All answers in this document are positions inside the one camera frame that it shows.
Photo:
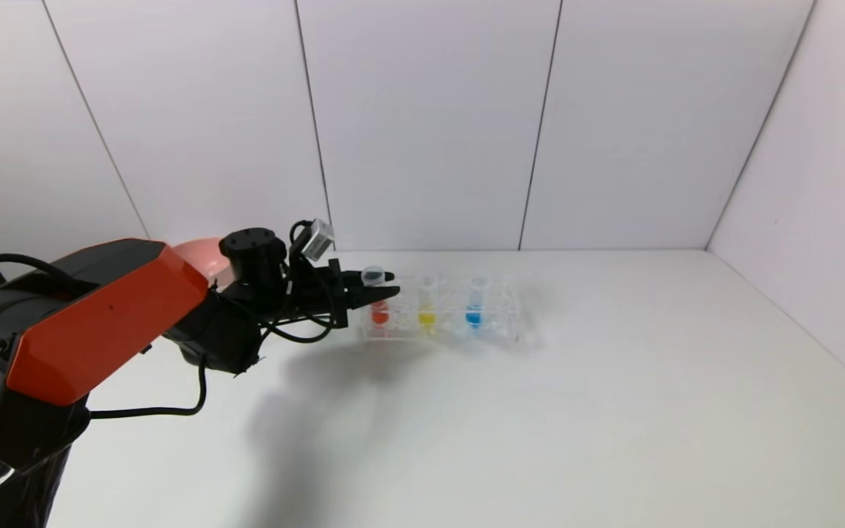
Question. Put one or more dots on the clear acrylic test tube rack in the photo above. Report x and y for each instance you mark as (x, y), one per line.
(499, 315)

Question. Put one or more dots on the test tube with blue pigment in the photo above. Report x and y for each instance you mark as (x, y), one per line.
(473, 317)

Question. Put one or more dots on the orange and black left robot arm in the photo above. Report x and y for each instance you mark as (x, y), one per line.
(100, 323)

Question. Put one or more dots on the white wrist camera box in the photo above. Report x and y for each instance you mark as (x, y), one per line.
(317, 239)

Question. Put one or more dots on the test tube with yellow pigment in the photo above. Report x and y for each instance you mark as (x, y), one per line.
(427, 317)

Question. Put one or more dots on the test tube with red pigment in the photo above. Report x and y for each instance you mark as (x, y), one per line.
(379, 317)

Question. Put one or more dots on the pink plastic bowl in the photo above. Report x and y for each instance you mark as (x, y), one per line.
(199, 257)

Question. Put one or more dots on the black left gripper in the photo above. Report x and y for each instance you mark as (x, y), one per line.
(335, 291)

